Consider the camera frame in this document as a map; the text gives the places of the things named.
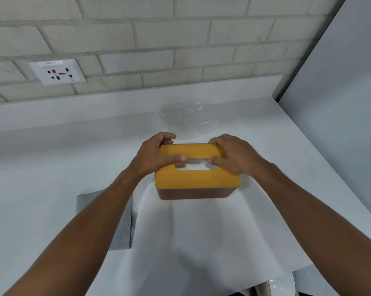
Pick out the clear plastic wrapper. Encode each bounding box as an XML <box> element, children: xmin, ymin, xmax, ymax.
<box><xmin>157</xmin><ymin>100</ymin><xmax>213</xmax><ymax>140</ymax></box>

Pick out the person's right forearm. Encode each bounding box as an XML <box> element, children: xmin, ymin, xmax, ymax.
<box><xmin>250</xmin><ymin>163</ymin><xmax>371</xmax><ymax>296</ymax></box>

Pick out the person's right hand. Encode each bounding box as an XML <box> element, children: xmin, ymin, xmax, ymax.
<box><xmin>207</xmin><ymin>134</ymin><xmax>272</xmax><ymax>176</ymax></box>

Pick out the white wall power socket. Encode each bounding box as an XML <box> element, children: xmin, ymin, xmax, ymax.
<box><xmin>28</xmin><ymin>59</ymin><xmax>87</xmax><ymax>87</ymax></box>

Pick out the white paper sheet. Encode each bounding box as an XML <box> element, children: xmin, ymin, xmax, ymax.
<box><xmin>86</xmin><ymin>132</ymin><xmax>314</xmax><ymax>296</ymax></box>

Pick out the white tissue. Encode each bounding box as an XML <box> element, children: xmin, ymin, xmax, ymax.
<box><xmin>176</xmin><ymin>160</ymin><xmax>217</xmax><ymax>172</ymax></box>

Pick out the white round stool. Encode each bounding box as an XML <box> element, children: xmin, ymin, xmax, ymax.
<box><xmin>249</xmin><ymin>271</ymin><xmax>298</xmax><ymax>296</ymax></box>

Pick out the grey folded cloth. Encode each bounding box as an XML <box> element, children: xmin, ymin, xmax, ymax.
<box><xmin>76</xmin><ymin>190</ymin><xmax>138</xmax><ymax>251</ymax></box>

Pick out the person's left forearm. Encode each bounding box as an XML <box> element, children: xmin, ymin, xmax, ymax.
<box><xmin>2</xmin><ymin>169</ymin><xmax>143</xmax><ymax>296</ymax></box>

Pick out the wooden lid tissue box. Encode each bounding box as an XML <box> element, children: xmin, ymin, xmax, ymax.
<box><xmin>155</xmin><ymin>143</ymin><xmax>241</xmax><ymax>201</ymax></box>

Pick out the person's left hand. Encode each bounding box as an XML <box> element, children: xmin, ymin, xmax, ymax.
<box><xmin>128</xmin><ymin>132</ymin><xmax>188</xmax><ymax>178</ymax></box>

